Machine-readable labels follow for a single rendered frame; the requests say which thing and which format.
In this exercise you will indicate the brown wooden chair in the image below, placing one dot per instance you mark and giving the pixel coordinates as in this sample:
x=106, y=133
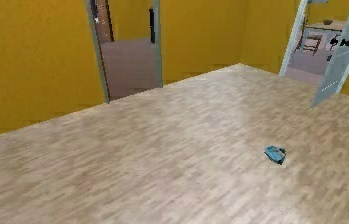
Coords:
x=312, y=42

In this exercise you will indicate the small blue object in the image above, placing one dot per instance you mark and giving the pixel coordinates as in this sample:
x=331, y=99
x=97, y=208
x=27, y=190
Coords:
x=275, y=154

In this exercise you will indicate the brown wooden room door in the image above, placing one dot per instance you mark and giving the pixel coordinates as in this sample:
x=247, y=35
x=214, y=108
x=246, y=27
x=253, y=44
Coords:
x=104, y=20

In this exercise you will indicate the pale grey room door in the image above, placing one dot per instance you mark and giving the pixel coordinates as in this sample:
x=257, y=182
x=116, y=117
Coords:
x=341, y=53

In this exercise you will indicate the dark bowl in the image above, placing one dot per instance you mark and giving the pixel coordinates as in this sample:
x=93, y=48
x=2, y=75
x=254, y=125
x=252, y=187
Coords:
x=327, y=22

